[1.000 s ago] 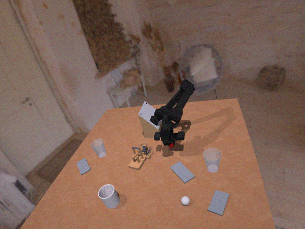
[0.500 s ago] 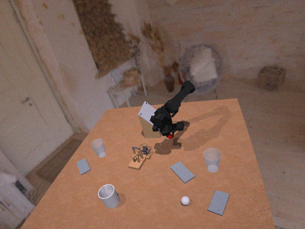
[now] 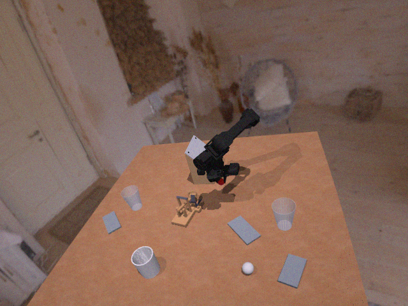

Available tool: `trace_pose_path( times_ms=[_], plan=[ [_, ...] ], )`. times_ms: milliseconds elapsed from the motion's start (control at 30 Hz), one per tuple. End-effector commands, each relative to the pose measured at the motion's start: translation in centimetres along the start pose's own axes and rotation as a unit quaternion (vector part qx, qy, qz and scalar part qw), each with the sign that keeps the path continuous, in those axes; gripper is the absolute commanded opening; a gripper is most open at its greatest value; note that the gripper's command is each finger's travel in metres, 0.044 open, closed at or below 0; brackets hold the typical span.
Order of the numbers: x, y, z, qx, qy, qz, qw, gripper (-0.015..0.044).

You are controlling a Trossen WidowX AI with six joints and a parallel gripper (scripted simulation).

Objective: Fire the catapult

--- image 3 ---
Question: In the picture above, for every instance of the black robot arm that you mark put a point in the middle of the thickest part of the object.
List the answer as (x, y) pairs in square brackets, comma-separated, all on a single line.
[(220, 145)]

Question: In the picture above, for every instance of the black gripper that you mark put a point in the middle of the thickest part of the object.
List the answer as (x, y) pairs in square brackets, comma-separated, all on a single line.
[(231, 169)]

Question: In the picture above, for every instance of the white ball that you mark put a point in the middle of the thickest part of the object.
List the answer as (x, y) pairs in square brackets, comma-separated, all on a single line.
[(248, 268)]

